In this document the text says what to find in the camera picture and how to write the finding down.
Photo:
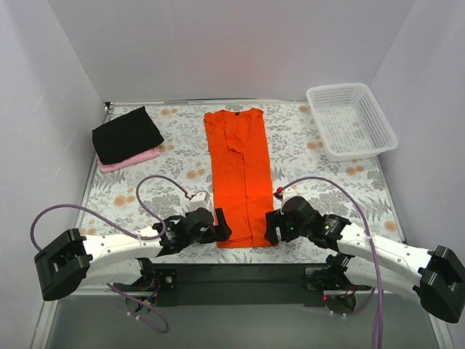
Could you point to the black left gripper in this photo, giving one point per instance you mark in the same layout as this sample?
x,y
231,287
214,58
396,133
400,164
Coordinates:
x,y
213,228

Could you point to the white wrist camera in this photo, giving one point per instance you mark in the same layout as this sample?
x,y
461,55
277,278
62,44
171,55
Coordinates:
x,y
200,199
284,194

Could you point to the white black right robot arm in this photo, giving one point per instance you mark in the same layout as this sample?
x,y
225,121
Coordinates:
x,y
433,277

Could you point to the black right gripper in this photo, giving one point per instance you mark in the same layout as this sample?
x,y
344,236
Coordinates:
x,y
277,225

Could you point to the folded pink t shirt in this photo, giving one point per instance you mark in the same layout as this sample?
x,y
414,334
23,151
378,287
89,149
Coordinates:
x,y
145,156

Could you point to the folded black t shirt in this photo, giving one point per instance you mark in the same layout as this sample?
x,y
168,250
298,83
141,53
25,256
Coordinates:
x,y
126,136

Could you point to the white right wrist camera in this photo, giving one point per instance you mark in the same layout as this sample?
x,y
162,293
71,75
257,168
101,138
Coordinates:
x,y
284,194

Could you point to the aluminium frame rail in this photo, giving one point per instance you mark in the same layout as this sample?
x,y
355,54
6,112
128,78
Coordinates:
x,y
101,319

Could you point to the white plastic basket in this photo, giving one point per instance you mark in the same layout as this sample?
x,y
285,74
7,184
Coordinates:
x,y
350,121

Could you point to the orange t shirt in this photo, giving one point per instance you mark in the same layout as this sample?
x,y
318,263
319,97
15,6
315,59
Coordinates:
x,y
241,174

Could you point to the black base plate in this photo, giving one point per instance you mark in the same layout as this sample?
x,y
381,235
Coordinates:
x,y
241,284

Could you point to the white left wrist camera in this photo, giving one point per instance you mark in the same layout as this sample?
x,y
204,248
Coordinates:
x,y
200,199

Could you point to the floral table cloth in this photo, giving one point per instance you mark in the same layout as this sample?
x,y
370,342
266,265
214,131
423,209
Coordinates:
x,y
135,197

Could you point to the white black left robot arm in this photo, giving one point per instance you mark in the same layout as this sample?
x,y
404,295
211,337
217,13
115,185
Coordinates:
x,y
73,260

